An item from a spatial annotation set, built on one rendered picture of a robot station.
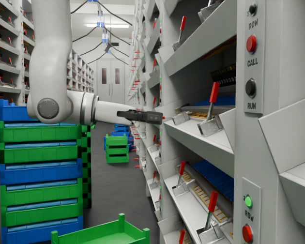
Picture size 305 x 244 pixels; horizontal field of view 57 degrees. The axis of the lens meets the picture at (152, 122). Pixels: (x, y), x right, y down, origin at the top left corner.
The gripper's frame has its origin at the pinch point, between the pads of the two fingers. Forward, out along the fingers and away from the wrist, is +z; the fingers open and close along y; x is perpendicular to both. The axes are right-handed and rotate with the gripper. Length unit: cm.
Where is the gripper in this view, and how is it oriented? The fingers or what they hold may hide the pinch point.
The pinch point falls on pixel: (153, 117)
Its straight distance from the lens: 74.9
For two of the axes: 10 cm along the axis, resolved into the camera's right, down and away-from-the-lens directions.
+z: 9.9, 1.2, 1.1
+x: 1.3, -9.9, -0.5
